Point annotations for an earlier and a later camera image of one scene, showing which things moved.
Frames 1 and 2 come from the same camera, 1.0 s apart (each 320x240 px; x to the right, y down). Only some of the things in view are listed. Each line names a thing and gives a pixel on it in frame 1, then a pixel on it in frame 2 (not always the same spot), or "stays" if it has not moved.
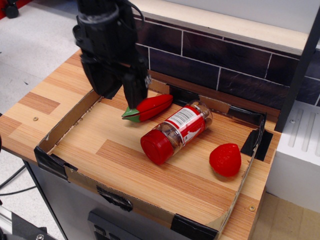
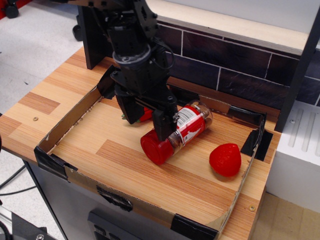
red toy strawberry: x=225 y=159 stays
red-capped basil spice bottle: x=158 y=146 stays
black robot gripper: x=106 y=34 → x=142 y=77
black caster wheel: x=12 y=11 stays
